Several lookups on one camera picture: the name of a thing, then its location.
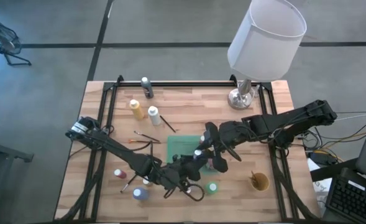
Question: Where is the black desk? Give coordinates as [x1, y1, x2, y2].
[309, 157, 366, 224]

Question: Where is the large spring green paint bottle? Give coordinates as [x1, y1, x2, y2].
[204, 181, 219, 196]

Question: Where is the large yellow paint bottle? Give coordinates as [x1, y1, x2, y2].
[129, 99, 145, 121]

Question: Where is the black aluminium table frame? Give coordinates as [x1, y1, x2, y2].
[58, 74, 322, 224]

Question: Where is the teal translucent plastic bin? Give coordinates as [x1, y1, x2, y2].
[166, 135, 221, 175]

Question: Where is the large black paint bottle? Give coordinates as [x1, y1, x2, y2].
[140, 77, 155, 100]

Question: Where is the black power strip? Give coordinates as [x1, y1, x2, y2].
[309, 151, 339, 166]

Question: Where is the white paper sheet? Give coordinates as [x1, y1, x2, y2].
[306, 157, 332, 203]

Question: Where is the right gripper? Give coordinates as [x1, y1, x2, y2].
[196, 122, 230, 174]

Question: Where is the white cable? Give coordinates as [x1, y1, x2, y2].
[336, 112, 366, 123]

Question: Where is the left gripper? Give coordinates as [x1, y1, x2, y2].
[160, 154, 204, 189]

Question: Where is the yellow cable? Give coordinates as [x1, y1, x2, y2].
[321, 131, 366, 150]

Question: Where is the black keyboard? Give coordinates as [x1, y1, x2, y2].
[325, 175, 366, 224]

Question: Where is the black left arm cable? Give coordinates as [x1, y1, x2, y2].
[148, 140, 206, 202]

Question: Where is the white shade table lamp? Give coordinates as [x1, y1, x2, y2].
[227, 0, 308, 111]

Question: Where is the large blue paint bottle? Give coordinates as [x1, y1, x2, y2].
[132, 187, 150, 202]

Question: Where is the large white paint bottle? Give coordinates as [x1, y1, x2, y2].
[147, 105, 162, 126]

